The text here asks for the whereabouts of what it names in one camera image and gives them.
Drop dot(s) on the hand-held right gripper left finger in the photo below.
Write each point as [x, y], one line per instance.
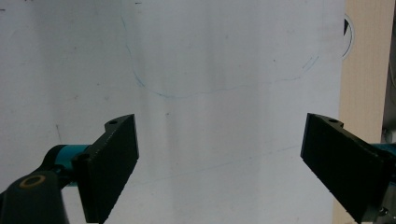
[106, 168]

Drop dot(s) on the white paper sheet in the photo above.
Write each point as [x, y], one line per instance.
[199, 77]

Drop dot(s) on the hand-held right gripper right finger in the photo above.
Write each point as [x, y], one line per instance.
[342, 168]

